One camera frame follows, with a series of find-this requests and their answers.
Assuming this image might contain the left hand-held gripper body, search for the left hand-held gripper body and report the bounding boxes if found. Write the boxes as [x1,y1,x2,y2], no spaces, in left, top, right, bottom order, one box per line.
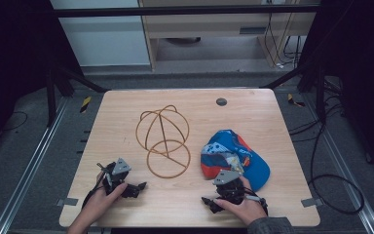
[101,158,132,196]

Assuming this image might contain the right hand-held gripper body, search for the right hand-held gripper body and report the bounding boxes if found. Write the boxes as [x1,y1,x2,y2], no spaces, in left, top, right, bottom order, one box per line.
[211,169,246,206]

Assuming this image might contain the blue and red cap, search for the blue and red cap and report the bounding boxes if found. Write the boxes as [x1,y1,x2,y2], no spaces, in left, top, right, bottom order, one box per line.
[200,129,272,193]

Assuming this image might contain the person's right hand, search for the person's right hand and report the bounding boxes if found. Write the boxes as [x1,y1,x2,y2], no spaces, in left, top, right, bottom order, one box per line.
[213,175,269,227]

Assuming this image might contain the person's left hand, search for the person's left hand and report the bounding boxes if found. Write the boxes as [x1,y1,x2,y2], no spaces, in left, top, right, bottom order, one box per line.
[82,173,129,226]

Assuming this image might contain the yellow black striped marker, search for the yellow black striped marker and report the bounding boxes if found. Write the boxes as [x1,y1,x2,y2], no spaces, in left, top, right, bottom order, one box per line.
[286,93,307,108]
[79,95,93,114]

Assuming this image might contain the black metal stand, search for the black metal stand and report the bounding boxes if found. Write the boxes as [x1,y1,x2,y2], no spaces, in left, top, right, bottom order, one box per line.
[44,61,111,129]
[260,59,328,124]

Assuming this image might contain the white cabinet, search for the white cabinet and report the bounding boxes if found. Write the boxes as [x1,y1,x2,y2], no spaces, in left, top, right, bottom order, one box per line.
[49,0,152,68]

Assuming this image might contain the black curtain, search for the black curtain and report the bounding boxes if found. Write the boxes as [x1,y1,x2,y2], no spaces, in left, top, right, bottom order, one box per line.
[297,0,374,183]
[0,0,86,160]

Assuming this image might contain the left hand-held gripper black cable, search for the left hand-held gripper black cable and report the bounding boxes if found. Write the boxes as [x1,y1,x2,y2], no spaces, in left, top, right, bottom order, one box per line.
[81,162,109,210]

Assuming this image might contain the hand-held gripper black cable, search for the hand-held gripper black cable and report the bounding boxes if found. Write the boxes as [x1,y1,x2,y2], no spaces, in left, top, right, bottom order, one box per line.
[81,162,109,210]
[243,194,270,216]

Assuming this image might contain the right hand-held gripper black cable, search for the right hand-held gripper black cable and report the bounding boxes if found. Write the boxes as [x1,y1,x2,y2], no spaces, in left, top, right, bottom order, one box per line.
[243,194,270,216]

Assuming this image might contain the brass wire hat stand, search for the brass wire hat stand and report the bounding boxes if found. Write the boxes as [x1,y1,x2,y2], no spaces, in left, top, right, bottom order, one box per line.
[134,103,192,180]

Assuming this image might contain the grey table bracket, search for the grey table bracket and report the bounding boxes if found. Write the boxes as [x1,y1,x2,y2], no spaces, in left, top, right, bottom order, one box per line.
[56,197,80,208]
[300,197,324,209]

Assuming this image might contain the black looped floor cable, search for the black looped floor cable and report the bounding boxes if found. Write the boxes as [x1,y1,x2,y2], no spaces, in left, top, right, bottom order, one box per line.
[287,94,366,216]

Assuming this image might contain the aluminium floor rail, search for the aluminium floor rail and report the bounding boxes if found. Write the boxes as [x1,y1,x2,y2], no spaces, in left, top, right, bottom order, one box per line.
[0,97,70,234]
[304,93,374,234]

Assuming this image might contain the thin black floor cable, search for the thin black floor cable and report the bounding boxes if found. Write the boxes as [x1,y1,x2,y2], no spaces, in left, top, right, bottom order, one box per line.
[0,110,29,135]

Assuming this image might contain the black hanging desk cables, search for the black hanging desk cables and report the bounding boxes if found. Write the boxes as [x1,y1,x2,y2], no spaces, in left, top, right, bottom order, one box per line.
[263,12,304,68]

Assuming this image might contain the black horizontal frame bar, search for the black horizontal frame bar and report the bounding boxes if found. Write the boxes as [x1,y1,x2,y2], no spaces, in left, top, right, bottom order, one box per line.
[52,4,321,19]

